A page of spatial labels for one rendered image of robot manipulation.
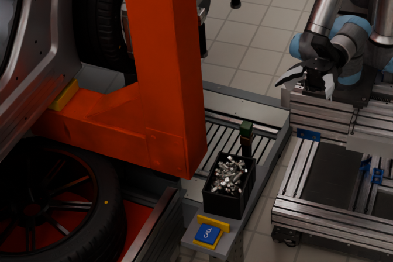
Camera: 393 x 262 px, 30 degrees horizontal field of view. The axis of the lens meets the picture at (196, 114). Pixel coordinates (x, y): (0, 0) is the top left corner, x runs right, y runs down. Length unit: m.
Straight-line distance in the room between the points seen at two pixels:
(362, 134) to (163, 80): 0.69
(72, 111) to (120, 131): 0.21
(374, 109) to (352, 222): 0.53
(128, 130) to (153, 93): 0.26
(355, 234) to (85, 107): 1.13
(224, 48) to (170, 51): 1.80
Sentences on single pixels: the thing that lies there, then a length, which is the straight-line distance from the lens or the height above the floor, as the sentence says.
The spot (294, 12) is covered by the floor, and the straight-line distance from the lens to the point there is 4.29.
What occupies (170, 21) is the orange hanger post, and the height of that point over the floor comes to 1.22.
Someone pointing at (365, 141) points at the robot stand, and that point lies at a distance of 2.51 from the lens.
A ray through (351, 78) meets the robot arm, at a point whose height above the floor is 1.09.
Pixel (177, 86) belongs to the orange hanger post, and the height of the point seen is 0.96.
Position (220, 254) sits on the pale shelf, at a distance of 2.52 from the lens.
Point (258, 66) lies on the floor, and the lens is 3.90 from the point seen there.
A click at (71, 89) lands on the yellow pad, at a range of 2.77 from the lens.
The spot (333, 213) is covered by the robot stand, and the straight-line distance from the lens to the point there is 2.92.
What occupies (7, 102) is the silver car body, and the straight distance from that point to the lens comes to 2.48.
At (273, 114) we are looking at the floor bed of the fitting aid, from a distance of 3.51.
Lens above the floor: 2.48
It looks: 43 degrees down
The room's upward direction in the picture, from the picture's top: 5 degrees counter-clockwise
